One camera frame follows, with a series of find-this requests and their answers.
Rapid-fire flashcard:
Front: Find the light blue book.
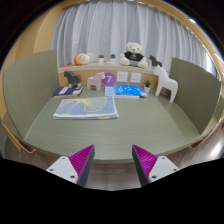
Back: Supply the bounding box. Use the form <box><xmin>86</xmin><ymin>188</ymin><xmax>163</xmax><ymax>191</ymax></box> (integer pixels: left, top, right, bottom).
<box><xmin>104</xmin><ymin>85</ymin><xmax>140</xmax><ymax>100</ymax></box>

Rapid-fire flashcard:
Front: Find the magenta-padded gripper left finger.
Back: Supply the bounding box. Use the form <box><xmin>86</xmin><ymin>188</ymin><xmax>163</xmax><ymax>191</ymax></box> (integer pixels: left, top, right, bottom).
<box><xmin>45</xmin><ymin>144</ymin><xmax>96</xmax><ymax>188</ymax></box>

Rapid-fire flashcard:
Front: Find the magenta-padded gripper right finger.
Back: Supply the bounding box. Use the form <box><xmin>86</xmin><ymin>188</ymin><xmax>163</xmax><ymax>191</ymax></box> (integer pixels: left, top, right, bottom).
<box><xmin>131</xmin><ymin>144</ymin><xmax>181</xmax><ymax>187</ymax></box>

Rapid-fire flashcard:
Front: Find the white wooden horse figure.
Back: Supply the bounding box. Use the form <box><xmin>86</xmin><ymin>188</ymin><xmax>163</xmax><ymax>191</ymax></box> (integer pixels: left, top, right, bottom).
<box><xmin>153</xmin><ymin>65</ymin><xmax>179</xmax><ymax>104</ymax></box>

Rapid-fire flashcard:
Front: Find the pink wooden horse figure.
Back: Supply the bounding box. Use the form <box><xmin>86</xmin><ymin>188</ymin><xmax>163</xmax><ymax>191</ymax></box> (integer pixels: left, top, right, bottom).
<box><xmin>86</xmin><ymin>71</ymin><xmax>106</xmax><ymax>92</ymax></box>

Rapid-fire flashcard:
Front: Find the white wall socket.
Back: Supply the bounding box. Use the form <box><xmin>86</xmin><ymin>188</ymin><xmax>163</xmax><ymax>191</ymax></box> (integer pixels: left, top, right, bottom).
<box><xmin>116</xmin><ymin>71</ymin><xmax>129</xmax><ymax>83</ymax></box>
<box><xmin>129</xmin><ymin>72</ymin><xmax>142</xmax><ymax>84</ymax></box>

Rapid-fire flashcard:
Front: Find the cream teddy bear black shirt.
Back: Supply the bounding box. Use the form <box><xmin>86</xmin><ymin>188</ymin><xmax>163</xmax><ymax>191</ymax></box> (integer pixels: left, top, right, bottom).
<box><xmin>119</xmin><ymin>41</ymin><xmax>149</xmax><ymax>69</ymax></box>

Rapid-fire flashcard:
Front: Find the wooden shelf ledge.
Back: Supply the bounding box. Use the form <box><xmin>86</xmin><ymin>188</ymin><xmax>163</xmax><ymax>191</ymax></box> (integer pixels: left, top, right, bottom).
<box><xmin>57</xmin><ymin>61</ymin><xmax>171</xmax><ymax>91</ymax></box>

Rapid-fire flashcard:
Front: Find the navy blue book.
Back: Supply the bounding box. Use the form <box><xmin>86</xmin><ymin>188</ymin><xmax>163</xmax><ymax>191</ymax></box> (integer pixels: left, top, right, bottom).
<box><xmin>52</xmin><ymin>84</ymin><xmax>84</xmax><ymax>99</ymax></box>

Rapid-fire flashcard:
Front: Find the green divider panel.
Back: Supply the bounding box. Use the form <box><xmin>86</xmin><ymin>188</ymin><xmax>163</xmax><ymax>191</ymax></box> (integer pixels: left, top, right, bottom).
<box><xmin>2</xmin><ymin>49</ymin><xmax>61</xmax><ymax>139</ymax></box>
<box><xmin>169</xmin><ymin>57</ymin><xmax>222</xmax><ymax>135</ymax></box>

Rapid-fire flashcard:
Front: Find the small dark horse figure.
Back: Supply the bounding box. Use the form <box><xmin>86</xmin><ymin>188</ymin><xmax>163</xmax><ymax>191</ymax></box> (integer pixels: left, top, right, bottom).
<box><xmin>148</xmin><ymin>54</ymin><xmax>163</xmax><ymax>69</ymax></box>

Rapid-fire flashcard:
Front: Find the dark grey wooden horse figure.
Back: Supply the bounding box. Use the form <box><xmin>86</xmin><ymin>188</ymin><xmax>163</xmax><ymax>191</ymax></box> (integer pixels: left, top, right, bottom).
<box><xmin>63</xmin><ymin>70</ymin><xmax>83</xmax><ymax>89</ymax></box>

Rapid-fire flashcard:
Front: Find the purple round number sign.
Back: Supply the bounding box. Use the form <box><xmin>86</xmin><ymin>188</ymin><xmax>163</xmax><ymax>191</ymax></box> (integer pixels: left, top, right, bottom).
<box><xmin>101</xmin><ymin>72</ymin><xmax>117</xmax><ymax>87</ymax></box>

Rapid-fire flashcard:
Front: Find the bright blue book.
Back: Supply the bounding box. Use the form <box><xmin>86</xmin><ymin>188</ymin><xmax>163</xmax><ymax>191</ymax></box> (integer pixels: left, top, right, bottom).
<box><xmin>113</xmin><ymin>84</ymin><xmax>148</xmax><ymax>98</ymax></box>

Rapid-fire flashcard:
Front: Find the grey-white curtain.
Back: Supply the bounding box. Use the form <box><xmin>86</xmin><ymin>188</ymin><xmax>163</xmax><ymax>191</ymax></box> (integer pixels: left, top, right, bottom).
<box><xmin>50</xmin><ymin>0</ymin><xmax>209</xmax><ymax>73</ymax></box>

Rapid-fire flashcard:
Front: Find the cream and orange plush toy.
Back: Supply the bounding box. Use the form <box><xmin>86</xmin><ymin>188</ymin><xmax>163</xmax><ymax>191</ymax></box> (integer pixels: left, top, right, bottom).
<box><xmin>73</xmin><ymin>52</ymin><xmax>94</xmax><ymax>66</ymax></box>

